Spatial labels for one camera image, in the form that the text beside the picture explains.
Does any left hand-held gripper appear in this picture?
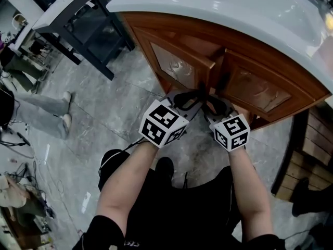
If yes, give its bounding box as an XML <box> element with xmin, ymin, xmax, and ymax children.
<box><xmin>138</xmin><ymin>89</ymin><xmax>206</xmax><ymax>149</ymax></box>

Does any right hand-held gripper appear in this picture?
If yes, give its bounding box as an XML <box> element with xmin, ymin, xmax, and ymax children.
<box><xmin>203</xmin><ymin>95</ymin><xmax>251</xmax><ymax>153</ymax></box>

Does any wooden cabinet door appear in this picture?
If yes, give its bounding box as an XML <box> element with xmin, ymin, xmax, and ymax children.
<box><xmin>131</xmin><ymin>26</ymin><xmax>217</xmax><ymax>100</ymax></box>
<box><xmin>220</xmin><ymin>48</ymin><xmax>325</xmax><ymax>124</ymax></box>

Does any person's right forearm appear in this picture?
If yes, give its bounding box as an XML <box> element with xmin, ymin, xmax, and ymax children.
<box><xmin>228</xmin><ymin>147</ymin><xmax>274</xmax><ymax>241</ymax></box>

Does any person's left forearm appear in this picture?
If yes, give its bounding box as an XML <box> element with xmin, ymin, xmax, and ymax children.
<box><xmin>95</xmin><ymin>141</ymin><xmax>159</xmax><ymax>223</ymax></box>

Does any wooden cabinet body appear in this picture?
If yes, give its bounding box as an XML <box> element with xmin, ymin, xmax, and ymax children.
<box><xmin>118</xmin><ymin>11</ymin><xmax>333</xmax><ymax>131</ymax></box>

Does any person's black shoe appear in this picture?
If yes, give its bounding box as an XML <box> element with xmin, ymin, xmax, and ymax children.
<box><xmin>155</xmin><ymin>157</ymin><xmax>174</xmax><ymax>186</ymax></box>

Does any wooden slat platform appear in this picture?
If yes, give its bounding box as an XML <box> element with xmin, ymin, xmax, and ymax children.
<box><xmin>271</xmin><ymin>105</ymin><xmax>333</xmax><ymax>203</ymax></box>

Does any white sink basin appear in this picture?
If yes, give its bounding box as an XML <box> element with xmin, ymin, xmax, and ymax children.
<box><xmin>106</xmin><ymin>0</ymin><xmax>330</xmax><ymax>65</ymax></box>
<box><xmin>32</xmin><ymin>0</ymin><xmax>98</xmax><ymax>31</ymax></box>

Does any person's black shirt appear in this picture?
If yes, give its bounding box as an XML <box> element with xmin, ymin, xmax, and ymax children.
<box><xmin>75</xmin><ymin>165</ymin><xmax>287</xmax><ymax>250</ymax></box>

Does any black floor equipment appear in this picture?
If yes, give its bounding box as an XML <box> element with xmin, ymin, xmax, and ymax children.
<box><xmin>291</xmin><ymin>177</ymin><xmax>333</xmax><ymax>218</ymax></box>

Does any brown clutter pile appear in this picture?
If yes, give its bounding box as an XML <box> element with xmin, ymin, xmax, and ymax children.
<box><xmin>0</xmin><ymin>173</ymin><xmax>57</xmax><ymax>244</ymax></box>

